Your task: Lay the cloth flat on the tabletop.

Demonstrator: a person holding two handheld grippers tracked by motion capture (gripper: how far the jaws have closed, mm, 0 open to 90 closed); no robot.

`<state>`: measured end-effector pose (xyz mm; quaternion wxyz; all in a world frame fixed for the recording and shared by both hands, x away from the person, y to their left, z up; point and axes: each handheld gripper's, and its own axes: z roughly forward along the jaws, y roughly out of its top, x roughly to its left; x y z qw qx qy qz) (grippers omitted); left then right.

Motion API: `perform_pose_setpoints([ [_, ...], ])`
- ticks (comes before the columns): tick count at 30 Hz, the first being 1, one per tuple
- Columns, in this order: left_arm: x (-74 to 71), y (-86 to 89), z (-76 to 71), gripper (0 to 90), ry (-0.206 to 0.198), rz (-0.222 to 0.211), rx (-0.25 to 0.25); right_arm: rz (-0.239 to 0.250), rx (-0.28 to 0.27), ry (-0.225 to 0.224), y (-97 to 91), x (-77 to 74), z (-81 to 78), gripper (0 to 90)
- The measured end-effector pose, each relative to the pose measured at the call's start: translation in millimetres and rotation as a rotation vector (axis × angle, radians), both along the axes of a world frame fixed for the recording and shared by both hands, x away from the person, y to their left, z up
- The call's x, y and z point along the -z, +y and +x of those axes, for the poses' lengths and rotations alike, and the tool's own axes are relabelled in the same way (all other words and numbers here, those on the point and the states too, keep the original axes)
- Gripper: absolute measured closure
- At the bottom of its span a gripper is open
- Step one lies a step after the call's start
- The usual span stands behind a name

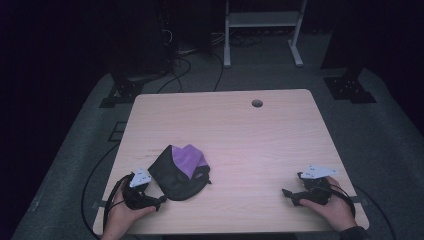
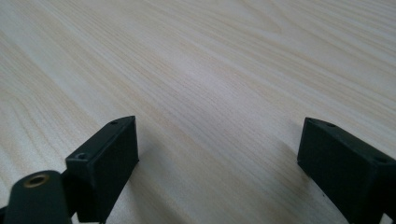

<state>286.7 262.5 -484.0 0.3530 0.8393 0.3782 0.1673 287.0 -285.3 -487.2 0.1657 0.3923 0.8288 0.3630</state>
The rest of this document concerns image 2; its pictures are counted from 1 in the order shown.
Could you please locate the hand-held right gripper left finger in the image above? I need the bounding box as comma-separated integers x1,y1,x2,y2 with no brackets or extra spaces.
64,115,140,224

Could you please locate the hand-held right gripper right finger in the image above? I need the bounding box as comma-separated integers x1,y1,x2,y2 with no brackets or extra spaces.
296,117,396,224

